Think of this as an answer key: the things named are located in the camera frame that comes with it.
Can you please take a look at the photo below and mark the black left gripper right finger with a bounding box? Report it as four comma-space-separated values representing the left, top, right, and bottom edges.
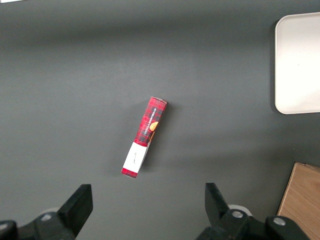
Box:
196, 182, 311, 240

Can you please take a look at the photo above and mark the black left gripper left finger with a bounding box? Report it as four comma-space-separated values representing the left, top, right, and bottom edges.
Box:
0, 183, 94, 240

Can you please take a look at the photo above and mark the wooden drawer cabinet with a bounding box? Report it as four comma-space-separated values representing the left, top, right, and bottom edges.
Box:
276, 161, 320, 240

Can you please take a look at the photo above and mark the red plaid cookie box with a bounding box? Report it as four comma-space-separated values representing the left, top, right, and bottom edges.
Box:
120, 95, 169, 181

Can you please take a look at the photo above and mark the beige plastic tray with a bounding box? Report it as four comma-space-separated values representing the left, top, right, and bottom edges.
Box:
274, 11, 320, 116

